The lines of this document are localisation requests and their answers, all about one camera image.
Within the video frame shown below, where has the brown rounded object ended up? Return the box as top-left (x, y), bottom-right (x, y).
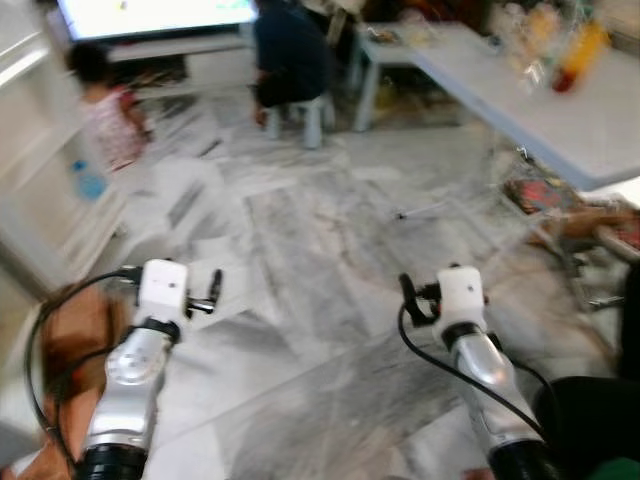
top-left (38, 284), bottom-right (133, 473)

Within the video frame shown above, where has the blue water bottle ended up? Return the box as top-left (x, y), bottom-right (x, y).
top-left (73, 160), bottom-right (108, 201)

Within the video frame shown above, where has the child in pink dress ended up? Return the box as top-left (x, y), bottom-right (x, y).
top-left (65, 40), bottom-right (153, 173)

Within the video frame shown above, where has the white plastic stool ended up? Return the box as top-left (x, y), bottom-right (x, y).
top-left (264, 94), bottom-right (337, 151)

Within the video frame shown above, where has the black fabric object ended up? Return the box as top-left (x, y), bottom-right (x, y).
top-left (533, 260), bottom-right (640, 480)

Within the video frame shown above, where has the white television bench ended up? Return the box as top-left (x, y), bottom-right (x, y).
top-left (100, 35), bottom-right (261, 103)

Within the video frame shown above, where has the white cabinet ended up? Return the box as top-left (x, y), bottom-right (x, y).
top-left (0, 0), bottom-right (131, 293)

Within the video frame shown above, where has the white table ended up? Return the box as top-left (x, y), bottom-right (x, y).
top-left (350, 22), bottom-right (640, 192)

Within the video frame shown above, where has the seated person in dark clothes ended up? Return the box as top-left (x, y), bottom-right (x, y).
top-left (250, 0), bottom-right (333, 128)

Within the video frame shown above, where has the bright television screen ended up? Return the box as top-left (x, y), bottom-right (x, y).
top-left (55, 0), bottom-right (257, 42)

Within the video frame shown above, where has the clear plastic bottle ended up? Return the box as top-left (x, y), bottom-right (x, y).
top-left (498, 4), bottom-right (561, 83)

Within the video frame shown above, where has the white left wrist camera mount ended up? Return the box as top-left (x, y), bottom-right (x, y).
top-left (137, 259), bottom-right (191, 326)

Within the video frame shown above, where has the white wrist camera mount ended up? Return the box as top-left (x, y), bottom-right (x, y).
top-left (137, 259), bottom-right (191, 326)
top-left (437, 265), bottom-right (489, 331)

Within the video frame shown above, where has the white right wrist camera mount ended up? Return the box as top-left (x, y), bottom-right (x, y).
top-left (437, 265), bottom-right (489, 331)

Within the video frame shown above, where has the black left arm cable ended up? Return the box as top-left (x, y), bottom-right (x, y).
top-left (24, 266), bottom-right (143, 473)

